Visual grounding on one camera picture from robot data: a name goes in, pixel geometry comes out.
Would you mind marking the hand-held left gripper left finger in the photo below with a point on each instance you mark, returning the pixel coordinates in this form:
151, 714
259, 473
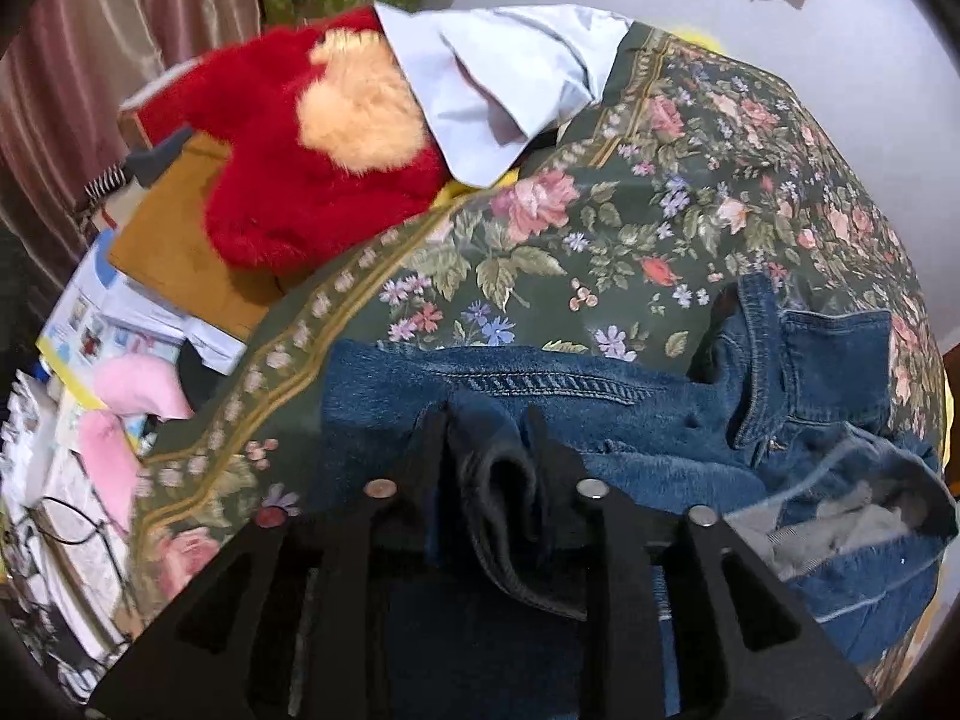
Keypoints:
397, 517

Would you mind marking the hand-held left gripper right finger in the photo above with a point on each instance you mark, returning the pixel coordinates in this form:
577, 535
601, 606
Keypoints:
600, 532

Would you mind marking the blue denim jacket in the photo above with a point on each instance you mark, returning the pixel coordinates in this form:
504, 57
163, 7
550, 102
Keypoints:
525, 382

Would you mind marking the pink cloth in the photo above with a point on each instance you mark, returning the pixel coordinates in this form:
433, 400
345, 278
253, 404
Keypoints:
124, 405

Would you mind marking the green floral blanket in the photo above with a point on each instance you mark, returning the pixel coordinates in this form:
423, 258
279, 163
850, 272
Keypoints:
600, 202

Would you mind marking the red plush toy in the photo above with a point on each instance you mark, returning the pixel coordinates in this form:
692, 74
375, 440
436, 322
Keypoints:
285, 187

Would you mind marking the white power strip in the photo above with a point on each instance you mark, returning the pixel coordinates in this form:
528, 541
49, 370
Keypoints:
37, 427

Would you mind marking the dark grey box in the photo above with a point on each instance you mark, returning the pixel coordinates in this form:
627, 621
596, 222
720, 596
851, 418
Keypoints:
161, 157

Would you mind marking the light blue shirt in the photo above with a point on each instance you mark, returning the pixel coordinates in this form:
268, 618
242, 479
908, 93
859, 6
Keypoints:
495, 82

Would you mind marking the yellow plush object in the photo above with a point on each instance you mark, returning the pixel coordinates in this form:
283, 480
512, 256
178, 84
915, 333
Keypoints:
697, 39

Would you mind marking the striped brown curtain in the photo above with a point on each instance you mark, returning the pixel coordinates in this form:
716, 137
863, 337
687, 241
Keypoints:
90, 30

